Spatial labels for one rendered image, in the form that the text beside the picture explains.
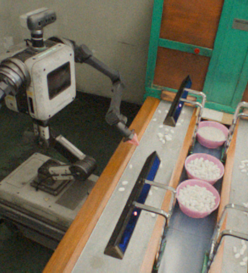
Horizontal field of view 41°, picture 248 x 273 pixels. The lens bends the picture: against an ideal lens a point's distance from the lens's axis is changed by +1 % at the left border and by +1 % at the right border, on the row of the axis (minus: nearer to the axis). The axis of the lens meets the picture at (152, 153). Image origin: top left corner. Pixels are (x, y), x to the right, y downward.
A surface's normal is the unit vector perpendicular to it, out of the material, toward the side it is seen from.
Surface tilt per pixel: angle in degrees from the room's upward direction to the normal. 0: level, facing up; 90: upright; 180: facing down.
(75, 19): 90
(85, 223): 0
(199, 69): 90
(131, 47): 90
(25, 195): 0
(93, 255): 0
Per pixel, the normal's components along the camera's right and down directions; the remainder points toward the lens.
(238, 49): -0.26, 0.59
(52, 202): 0.11, -0.76
